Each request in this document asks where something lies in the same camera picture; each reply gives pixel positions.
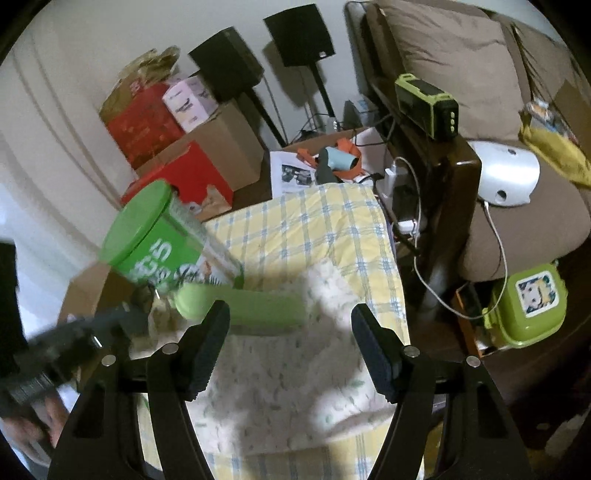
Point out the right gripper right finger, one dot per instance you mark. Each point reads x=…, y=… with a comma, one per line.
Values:
x=480, y=439

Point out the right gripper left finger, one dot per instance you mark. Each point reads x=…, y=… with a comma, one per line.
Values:
x=101, y=438

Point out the green pencil case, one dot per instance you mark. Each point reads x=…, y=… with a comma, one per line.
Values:
x=255, y=313

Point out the white floral cloth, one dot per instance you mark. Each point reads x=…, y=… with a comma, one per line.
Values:
x=298, y=390

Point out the person's hand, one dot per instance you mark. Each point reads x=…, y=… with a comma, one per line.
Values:
x=44, y=422

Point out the brown cardboard tray box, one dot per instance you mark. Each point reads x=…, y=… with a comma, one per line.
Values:
x=95, y=289

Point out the green lidded snack canister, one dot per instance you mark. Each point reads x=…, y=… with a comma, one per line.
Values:
x=156, y=240

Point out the green lunch box with sticker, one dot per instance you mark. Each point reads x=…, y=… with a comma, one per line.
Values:
x=529, y=309

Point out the red collection gift box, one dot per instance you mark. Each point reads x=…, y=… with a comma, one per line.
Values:
x=194, y=178

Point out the white curtain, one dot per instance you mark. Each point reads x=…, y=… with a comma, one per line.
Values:
x=61, y=178

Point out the yellow plaid tablecloth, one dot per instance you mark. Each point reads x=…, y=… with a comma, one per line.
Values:
x=278, y=240

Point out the printed paper sheet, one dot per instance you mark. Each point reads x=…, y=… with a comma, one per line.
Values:
x=288, y=174

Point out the large brown cardboard box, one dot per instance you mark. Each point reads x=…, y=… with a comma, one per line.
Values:
x=228, y=141

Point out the red gift bag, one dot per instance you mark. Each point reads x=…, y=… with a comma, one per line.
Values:
x=134, y=112

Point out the white dome device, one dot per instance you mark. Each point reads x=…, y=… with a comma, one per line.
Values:
x=509, y=174

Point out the light blue hair dryer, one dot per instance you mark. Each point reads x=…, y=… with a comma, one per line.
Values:
x=336, y=166

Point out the white pink small box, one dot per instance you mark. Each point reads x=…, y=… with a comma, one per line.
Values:
x=190, y=103

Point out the yellow cloth bag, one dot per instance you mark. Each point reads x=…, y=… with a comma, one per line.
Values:
x=566, y=158

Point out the black speaker on stand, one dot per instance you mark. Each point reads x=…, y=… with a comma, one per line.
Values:
x=303, y=40
x=229, y=67

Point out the green black portable radio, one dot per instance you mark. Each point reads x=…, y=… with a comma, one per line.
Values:
x=435, y=111

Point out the brown sofa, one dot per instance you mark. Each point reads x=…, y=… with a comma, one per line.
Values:
x=555, y=222

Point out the tan sofa cushion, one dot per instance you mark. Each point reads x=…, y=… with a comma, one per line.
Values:
x=460, y=50

